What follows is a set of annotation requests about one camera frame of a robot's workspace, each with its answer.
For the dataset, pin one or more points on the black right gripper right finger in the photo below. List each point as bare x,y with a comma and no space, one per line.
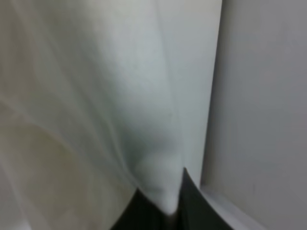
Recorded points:
195,213

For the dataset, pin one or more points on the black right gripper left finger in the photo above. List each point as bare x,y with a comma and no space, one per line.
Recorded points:
141,214

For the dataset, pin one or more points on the white short sleeve shirt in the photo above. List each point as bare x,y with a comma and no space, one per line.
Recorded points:
100,98

